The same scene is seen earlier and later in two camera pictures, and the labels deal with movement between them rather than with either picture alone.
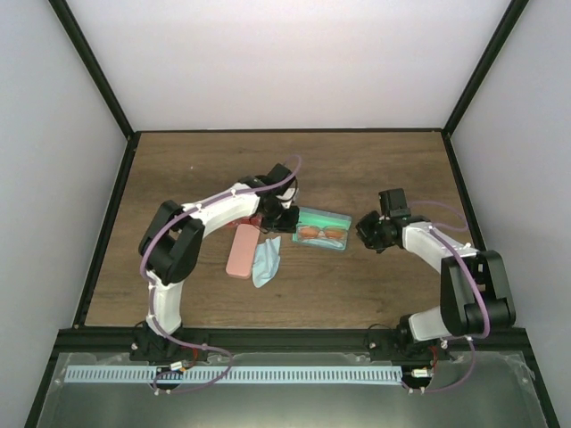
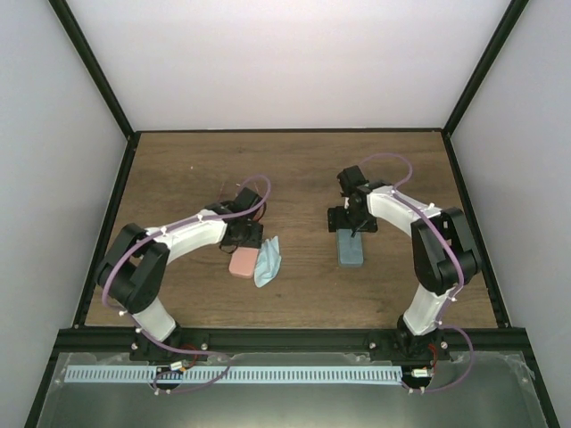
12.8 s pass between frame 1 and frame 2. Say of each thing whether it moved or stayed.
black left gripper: moved
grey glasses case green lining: moved
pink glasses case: stayed
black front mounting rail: stayed
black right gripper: moved
